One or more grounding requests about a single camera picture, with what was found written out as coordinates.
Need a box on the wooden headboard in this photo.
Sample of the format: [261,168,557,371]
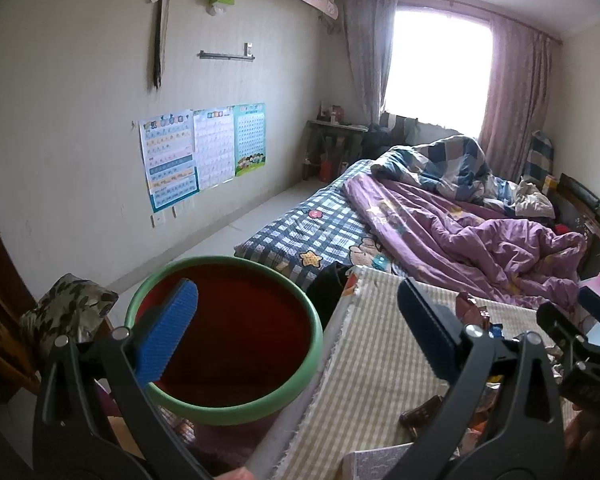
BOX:
[554,173,600,271]

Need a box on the wooden carved chair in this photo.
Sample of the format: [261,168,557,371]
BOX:
[0,297,41,394]

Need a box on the beige checkered mat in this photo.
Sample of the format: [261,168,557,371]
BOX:
[247,266,550,479]

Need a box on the purple quilt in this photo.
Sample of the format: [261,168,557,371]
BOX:
[343,172,586,313]

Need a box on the blue plaid bed sheet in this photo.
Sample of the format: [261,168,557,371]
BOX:
[234,159,403,289]

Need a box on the red bucket green rim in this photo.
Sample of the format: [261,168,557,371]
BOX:
[124,256,323,426]

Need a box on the dark corner side table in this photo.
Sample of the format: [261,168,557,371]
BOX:
[302,119,368,183]

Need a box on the pink window curtain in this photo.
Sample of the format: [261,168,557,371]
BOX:
[479,15,557,181]

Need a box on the wall socket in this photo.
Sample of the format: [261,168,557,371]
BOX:
[150,211,166,229]

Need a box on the left blue wall poster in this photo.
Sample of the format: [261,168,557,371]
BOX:
[138,110,200,214]

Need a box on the right green wall poster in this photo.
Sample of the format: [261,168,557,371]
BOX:
[234,103,266,177]

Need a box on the middle white wall poster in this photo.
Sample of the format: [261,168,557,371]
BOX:
[194,106,235,190]

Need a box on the metal towel rail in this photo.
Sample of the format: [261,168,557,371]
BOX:
[197,42,256,62]

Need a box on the dark hanging strap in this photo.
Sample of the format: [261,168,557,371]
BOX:
[145,0,172,91]

